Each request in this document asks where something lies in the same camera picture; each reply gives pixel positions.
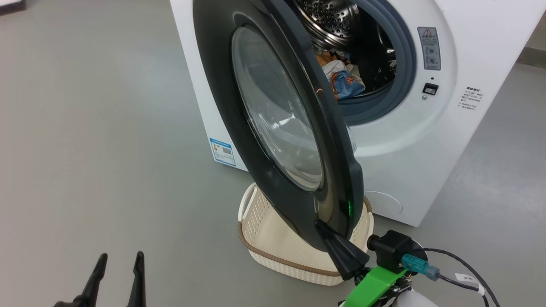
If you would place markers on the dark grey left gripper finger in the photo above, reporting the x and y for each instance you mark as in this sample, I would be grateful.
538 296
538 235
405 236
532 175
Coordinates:
94 285
137 285

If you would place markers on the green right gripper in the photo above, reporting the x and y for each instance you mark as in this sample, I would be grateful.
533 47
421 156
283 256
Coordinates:
371 290

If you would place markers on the blue orange printed garment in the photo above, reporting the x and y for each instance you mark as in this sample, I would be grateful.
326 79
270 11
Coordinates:
349 85

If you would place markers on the cream printed garment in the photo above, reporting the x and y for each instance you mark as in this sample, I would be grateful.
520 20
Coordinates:
337 68

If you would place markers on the dark grey round glass door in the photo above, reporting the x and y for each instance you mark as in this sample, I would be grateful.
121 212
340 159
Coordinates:
222 94

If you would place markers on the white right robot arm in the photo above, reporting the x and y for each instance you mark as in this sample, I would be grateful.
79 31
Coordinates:
416 300

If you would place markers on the cream perforated laundry basket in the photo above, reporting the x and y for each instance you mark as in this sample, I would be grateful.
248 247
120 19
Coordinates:
273 243

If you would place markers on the white front-loading washing machine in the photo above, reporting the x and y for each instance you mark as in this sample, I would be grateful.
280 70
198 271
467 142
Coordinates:
409 153

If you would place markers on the grey rubber door gasket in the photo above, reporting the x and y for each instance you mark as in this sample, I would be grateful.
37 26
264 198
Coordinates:
403 85

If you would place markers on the black door latch socket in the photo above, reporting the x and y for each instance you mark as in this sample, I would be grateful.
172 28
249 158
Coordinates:
430 88

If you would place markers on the blue white energy label sticker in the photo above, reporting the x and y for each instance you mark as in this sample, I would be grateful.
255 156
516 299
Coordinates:
222 152

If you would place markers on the grey warning sticker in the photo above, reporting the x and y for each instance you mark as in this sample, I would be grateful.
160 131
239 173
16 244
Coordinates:
428 49

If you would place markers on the perforated steel washer drum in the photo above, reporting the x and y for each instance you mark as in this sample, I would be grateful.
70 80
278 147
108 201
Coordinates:
328 21

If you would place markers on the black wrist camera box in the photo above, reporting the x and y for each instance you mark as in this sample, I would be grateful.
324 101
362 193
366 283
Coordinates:
394 249

